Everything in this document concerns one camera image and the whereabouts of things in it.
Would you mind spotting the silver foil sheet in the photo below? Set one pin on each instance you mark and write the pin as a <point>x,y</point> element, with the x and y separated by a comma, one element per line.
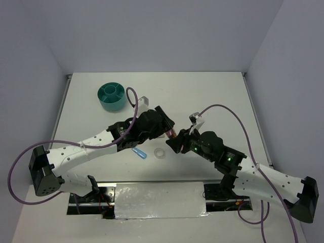
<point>160,200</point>

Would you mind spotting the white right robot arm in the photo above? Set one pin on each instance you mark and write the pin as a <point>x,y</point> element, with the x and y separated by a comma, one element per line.
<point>243,178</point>

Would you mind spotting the clear tape roll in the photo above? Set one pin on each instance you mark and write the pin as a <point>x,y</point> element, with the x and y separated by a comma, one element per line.
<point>159,153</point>

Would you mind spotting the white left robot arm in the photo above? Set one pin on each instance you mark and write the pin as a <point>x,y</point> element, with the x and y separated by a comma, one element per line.
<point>51,170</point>

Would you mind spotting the blue highlighter pen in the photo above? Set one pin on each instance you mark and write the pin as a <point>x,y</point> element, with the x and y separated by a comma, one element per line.
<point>139,152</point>

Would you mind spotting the pink-capped crayon bottle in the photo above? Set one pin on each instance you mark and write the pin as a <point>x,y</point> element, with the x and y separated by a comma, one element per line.
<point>171,132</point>

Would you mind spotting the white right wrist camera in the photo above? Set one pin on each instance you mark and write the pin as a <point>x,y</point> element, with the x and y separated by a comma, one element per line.
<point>197,122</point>

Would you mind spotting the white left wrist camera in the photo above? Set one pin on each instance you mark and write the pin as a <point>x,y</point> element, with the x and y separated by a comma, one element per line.
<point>143,105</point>

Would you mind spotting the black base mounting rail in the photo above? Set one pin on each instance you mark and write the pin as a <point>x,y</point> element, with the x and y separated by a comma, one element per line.
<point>103,204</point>

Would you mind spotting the teal round compartment organizer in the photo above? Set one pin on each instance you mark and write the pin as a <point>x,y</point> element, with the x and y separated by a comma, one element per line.
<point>112,97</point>

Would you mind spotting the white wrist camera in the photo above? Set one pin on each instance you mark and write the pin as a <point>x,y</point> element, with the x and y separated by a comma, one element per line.
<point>143,105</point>
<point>197,122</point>

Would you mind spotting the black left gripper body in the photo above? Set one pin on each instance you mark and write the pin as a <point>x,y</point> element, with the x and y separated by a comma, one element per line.
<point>160,128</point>

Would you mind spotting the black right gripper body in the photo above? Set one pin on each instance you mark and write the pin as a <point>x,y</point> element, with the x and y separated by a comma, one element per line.
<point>192,142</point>

